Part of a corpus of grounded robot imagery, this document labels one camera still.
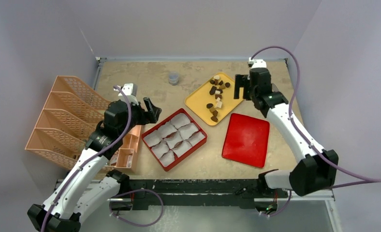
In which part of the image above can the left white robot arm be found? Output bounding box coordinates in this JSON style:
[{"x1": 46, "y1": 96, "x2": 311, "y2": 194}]
[{"x1": 27, "y1": 97, "x2": 162, "y2": 232}]

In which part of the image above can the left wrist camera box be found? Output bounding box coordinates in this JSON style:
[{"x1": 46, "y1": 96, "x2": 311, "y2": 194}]
[{"x1": 113, "y1": 83, "x2": 138, "y2": 105}]

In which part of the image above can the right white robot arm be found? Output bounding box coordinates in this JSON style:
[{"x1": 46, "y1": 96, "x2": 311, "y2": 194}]
[{"x1": 234, "y1": 68, "x2": 338, "y2": 197}]

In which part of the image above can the red compartment chocolate box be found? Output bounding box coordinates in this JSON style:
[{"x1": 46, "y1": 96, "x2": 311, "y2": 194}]
[{"x1": 141, "y1": 108, "x2": 208, "y2": 172}]

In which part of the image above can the red box lid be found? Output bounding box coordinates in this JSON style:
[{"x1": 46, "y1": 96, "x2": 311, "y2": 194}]
[{"x1": 221, "y1": 113, "x2": 270, "y2": 168}]

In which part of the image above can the black metal base rail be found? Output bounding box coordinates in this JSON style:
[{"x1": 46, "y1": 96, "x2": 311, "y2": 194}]
[{"x1": 54, "y1": 177, "x2": 335, "y2": 212}]

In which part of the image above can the small clear plastic jar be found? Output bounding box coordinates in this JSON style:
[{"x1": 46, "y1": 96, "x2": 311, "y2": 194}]
[{"x1": 168, "y1": 72, "x2": 179, "y2": 86}]

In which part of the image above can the dark chocolate at tray bottom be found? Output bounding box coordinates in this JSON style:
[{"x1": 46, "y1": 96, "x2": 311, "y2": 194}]
[{"x1": 210, "y1": 116, "x2": 218, "y2": 122}]

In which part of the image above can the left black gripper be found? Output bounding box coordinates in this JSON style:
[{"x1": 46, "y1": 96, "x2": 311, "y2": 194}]
[{"x1": 119, "y1": 97, "x2": 160, "y2": 137}]

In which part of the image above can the yellow plastic tray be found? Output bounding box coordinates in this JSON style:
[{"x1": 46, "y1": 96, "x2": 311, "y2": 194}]
[{"x1": 185, "y1": 72, "x2": 243, "y2": 126}]

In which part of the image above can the pink plastic file rack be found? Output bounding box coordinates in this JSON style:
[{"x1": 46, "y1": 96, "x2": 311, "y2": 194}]
[{"x1": 25, "y1": 75, "x2": 143, "y2": 174}]

